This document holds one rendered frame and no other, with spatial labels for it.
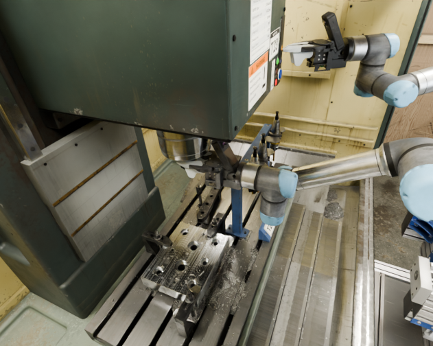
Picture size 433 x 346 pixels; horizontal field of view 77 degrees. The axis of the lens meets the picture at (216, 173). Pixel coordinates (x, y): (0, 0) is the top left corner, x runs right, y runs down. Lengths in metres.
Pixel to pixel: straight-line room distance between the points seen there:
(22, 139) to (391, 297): 2.03
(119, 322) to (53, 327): 0.55
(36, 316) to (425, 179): 1.64
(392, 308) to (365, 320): 0.82
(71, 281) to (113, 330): 0.33
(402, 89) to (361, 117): 0.82
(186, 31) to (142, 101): 0.21
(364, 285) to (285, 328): 0.37
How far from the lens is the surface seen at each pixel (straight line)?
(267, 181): 0.77
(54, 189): 1.09
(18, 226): 1.12
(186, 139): 0.75
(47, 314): 1.64
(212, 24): 0.55
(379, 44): 1.05
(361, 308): 1.28
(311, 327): 1.28
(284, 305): 1.28
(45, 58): 0.88
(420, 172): 0.71
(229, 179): 0.84
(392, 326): 2.01
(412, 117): 3.60
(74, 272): 1.36
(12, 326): 1.74
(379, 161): 0.85
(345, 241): 1.65
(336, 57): 1.02
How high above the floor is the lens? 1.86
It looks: 36 degrees down
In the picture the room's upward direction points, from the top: 4 degrees counter-clockwise
